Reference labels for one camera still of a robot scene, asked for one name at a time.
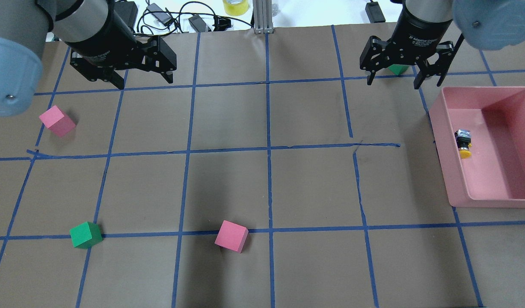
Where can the yellow tape roll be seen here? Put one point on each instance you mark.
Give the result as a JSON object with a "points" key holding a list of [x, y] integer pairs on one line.
{"points": [[235, 7]]}

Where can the pink cube centre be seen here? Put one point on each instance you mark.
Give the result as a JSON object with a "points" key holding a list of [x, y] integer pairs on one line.
{"points": [[232, 236]]}

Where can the aluminium frame post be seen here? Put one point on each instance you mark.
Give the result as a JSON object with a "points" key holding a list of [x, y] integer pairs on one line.
{"points": [[262, 16]]}

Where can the green cube near bin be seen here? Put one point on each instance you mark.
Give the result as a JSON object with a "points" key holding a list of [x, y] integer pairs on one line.
{"points": [[398, 69]]}

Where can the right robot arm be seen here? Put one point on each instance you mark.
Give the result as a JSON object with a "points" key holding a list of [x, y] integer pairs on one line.
{"points": [[485, 24]]}

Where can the green cube front left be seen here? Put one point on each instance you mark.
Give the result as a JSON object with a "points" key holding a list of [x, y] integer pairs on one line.
{"points": [[85, 235]]}

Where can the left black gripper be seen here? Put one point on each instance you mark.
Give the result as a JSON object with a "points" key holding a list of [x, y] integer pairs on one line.
{"points": [[103, 33]]}

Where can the yellow push button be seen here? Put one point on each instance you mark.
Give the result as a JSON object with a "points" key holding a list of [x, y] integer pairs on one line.
{"points": [[463, 139]]}

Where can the black power adapter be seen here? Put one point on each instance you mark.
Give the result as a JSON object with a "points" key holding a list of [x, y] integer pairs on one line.
{"points": [[198, 24]]}

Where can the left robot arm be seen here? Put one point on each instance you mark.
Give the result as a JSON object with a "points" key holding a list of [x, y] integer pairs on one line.
{"points": [[24, 25]]}

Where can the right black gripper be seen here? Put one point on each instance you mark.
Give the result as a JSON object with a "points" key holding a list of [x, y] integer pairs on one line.
{"points": [[417, 31]]}

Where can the pink cube near left arm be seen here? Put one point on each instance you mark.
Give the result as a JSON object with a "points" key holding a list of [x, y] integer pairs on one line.
{"points": [[57, 121]]}

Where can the pink plastic bin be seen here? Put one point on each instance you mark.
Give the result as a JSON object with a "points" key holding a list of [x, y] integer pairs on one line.
{"points": [[494, 175]]}

